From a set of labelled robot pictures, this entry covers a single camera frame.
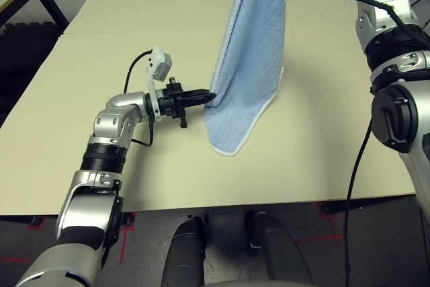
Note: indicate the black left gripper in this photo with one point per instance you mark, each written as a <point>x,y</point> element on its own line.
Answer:
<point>171,102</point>

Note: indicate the light blue white-trimmed towel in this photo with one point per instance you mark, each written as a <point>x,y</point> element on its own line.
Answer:
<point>252,65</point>

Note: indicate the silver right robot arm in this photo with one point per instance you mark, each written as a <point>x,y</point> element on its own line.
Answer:
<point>396,99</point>

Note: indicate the dark grey robot left leg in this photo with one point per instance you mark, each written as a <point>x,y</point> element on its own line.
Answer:
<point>184,253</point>

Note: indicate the black foam floor mat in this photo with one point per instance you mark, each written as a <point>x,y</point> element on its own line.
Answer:
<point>23,58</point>

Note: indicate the black table base bar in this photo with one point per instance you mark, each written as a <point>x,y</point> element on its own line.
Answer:
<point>20,220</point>
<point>369,206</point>

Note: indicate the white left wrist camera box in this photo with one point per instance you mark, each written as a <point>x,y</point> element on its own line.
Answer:
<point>160,63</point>

